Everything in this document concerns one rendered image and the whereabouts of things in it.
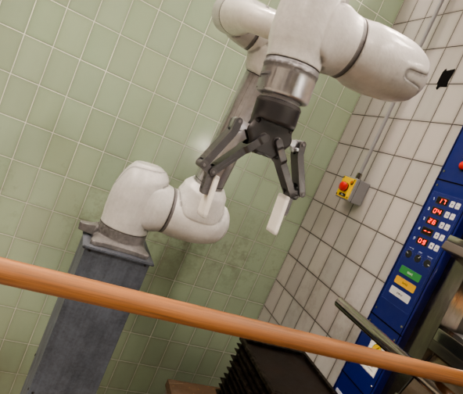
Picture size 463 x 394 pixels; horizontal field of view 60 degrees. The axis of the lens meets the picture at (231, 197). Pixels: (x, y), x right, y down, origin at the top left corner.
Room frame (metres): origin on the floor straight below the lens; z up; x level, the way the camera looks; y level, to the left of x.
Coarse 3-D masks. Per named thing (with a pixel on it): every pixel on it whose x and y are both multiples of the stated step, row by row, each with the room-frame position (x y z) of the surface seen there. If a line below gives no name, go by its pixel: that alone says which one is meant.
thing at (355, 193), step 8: (344, 176) 1.74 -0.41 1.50; (352, 184) 1.67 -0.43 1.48; (360, 184) 1.67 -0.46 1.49; (368, 184) 1.68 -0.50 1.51; (336, 192) 1.74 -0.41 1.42; (344, 192) 1.70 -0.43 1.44; (352, 192) 1.66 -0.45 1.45; (360, 192) 1.68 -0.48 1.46; (352, 200) 1.67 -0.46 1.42; (360, 200) 1.68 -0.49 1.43
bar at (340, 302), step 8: (336, 304) 1.04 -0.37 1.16; (344, 304) 1.02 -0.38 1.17; (344, 312) 1.01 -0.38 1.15; (352, 312) 0.99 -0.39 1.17; (352, 320) 0.98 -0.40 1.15; (360, 320) 0.96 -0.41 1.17; (368, 320) 0.95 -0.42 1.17; (360, 328) 0.95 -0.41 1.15; (368, 328) 0.92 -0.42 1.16; (376, 328) 0.92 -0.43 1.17; (368, 336) 0.92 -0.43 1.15; (376, 336) 0.90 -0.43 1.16; (384, 336) 0.89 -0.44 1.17; (384, 344) 0.87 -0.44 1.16; (392, 344) 0.86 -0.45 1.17; (392, 352) 0.84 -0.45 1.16; (400, 352) 0.83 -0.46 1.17; (424, 384) 0.76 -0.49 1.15; (432, 384) 0.74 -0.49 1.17; (440, 384) 0.74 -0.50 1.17; (432, 392) 0.74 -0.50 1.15; (440, 392) 0.72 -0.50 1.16; (448, 392) 0.72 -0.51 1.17
